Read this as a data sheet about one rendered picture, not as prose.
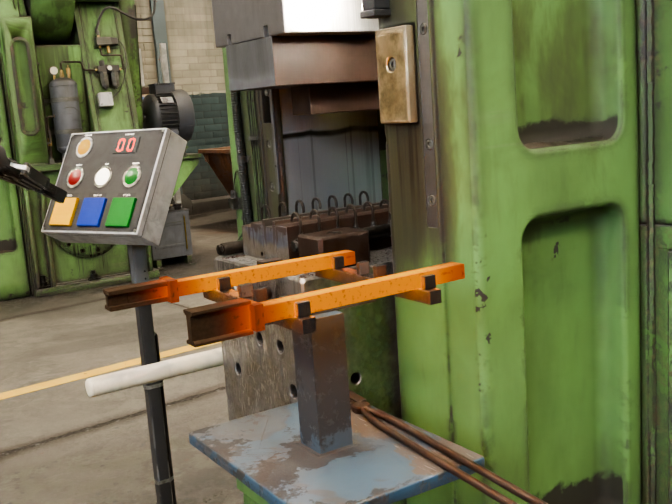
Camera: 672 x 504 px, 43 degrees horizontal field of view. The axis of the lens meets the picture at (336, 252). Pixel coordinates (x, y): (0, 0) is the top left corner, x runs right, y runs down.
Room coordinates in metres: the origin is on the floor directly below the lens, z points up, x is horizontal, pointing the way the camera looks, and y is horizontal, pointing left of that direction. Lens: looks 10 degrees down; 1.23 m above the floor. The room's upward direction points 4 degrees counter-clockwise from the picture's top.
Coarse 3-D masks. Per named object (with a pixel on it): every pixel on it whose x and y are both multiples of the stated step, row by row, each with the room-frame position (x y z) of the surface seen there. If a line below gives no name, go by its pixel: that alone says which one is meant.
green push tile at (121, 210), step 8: (112, 200) 2.05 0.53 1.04; (120, 200) 2.04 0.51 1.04; (128, 200) 2.03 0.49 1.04; (136, 200) 2.02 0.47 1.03; (112, 208) 2.04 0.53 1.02; (120, 208) 2.03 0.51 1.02; (128, 208) 2.01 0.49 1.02; (112, 216) 2.03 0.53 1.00; (120, 216) 2.01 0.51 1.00; (128, 216) 2.00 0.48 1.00; (112, 224) 2.02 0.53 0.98; (120, 224) 2.00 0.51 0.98; (128, 224) 1.99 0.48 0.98
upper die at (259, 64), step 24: (240, 48) 1.79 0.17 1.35; (264, 48) 1.71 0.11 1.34; (288, 48) 1.70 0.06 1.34; (312, 48) 1.73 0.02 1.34; (336, 48) 1.76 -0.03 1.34; (360, 48) 1.79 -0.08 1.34; (240, 72) 1.80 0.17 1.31; (264, 72) 1.71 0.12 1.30; (288, 72) 1.70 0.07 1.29; (312, 72) 1.73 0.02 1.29; (336, 72) 1.76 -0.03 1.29; (360, 72) 1.79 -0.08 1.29
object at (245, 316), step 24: (456, 264) 1.24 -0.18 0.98; (336, 288) 1.13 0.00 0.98; (360, 288) 1.14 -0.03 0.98; (384, 288) 1.16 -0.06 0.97; (408, 288) 1.18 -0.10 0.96; (192, 312) 1.01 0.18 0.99; (216, 312) 1.03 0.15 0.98; (240, 312) 1.05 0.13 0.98; (264, 312) 1.06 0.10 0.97; (288, 312) 1.08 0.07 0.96; (312, 312) 1.10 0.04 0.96; (192, 336) 1.01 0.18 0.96; (216, 336) 1.03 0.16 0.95; (240, 336) 1.04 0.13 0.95
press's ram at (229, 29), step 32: (224, 0) 1.84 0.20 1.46; (256, 0) 1.72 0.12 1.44; (288, 0) 1.65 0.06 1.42; (320, 0) 1.69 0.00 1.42; (352, 0) 1.73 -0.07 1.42; (224, 32) 1.85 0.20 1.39; (256, 32) 1.73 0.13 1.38; (288, 32) 1.65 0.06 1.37; (320, 32) 1.69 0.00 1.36; (352, 32) 1.73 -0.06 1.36
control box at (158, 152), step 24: (72, 144) 2.24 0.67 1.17; (96, 144) 2.19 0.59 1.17; (144, 144) 2.10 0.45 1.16; (168, 144) 2.09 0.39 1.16; (72, 168) 2.20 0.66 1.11; (96, 168) 2.15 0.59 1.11; (120, 168) 2.10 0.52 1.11; (144, 168) 2.06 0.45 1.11; (168, 168) 2.08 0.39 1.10; (72, 192) 2.16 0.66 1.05; (96, 192) 2.11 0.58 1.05; (120, 192) 2.06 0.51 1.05; (144, 192) 2.02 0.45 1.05; (168, 192) 2.07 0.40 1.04; (48, 216) 2.16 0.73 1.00; (144, 216) 2.00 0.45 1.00; (72, 240) 2.16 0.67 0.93; (96, 240) 2.11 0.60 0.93; (120, 240) 2.05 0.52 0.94; (144, 240) 2.00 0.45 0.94
